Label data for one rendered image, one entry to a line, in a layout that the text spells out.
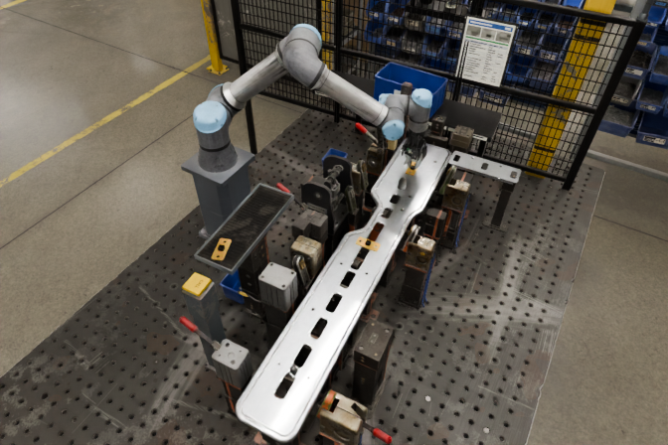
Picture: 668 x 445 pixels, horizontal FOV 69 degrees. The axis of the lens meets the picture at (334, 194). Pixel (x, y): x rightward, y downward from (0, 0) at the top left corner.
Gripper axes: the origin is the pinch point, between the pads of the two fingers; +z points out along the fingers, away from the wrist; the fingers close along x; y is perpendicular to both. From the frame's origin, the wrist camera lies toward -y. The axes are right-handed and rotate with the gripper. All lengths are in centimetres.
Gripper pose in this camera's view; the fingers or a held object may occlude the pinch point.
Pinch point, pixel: (413, 164)
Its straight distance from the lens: 205.9
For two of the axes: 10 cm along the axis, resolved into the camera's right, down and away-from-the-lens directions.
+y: -4.4, 6.1, -6.5
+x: 9.0, 3.1, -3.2
